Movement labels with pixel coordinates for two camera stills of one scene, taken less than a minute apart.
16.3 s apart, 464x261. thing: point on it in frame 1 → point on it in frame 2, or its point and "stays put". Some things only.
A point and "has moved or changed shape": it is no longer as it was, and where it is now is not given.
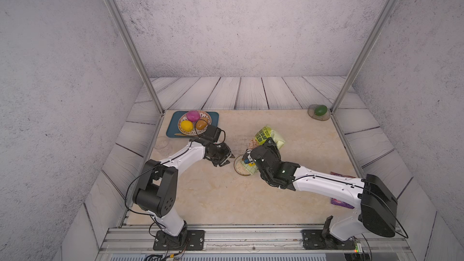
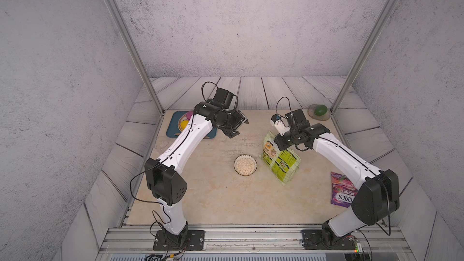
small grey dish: (312, 113) stays put
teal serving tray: (173, 128) stays put
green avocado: (321, 110) stays put
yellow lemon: (186, 125) stays put
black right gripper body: (272, 148) → (287, 140)
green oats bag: (266, 132) has moved or changed shape
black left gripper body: (220, 154) → (231, 122)
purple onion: (193, 116) stays put
